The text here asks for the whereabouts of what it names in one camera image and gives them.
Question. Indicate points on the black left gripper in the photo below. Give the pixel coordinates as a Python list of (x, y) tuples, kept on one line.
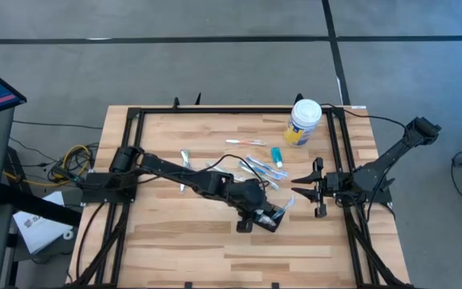
[(245, 225)]

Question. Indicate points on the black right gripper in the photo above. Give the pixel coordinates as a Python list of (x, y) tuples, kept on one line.
[(332, 182)]

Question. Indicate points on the blue toothbrush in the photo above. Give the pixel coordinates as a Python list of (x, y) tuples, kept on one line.
[(271, 174), (267, 166), (285, 206)]

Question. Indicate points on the teal toothpaste tube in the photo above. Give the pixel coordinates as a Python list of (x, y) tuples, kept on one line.
[(276, 154)]

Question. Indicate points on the purple toothbrush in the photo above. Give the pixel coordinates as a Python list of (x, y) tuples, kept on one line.
[(215, 166)]

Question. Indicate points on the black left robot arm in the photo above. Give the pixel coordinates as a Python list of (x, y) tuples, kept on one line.
[(183, 174)]

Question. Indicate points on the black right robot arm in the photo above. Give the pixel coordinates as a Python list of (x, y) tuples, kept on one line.
[(387, 160)]

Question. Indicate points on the white-lidded wipes canister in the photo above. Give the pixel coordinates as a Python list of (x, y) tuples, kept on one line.
[(305, 114)]

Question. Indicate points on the white tape roll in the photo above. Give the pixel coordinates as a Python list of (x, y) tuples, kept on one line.
[(64, 234)]

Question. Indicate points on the white printed booklet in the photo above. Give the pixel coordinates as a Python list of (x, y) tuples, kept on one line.
[(40, 237)]

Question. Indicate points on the black stand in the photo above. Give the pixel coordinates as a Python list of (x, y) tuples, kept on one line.
[(38, 206)]

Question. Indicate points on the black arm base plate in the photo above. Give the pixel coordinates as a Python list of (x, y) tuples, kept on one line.
[(381, 197), (90, 196)]

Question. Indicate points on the black metal table frame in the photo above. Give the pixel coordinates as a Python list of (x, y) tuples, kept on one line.
[(235, 110)]

